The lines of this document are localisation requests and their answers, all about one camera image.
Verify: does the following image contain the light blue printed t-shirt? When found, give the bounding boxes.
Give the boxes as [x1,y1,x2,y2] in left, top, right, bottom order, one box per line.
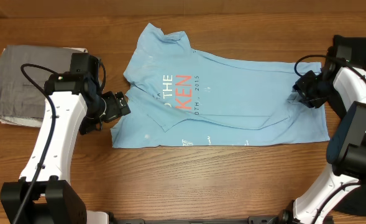
[111,24,329,148]

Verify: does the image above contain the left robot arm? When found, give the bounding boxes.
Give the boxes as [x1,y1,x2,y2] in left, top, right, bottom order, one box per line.
[0,53,130,224]

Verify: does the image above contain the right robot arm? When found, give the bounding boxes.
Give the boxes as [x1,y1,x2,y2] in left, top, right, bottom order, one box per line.
[248,45,366,224]

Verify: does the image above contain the black polo shirt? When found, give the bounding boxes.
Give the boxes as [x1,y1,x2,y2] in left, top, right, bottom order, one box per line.
[333,35,366,217]

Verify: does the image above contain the folded grey trousers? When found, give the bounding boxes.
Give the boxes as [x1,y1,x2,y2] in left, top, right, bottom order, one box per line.
[0,45,87,128]

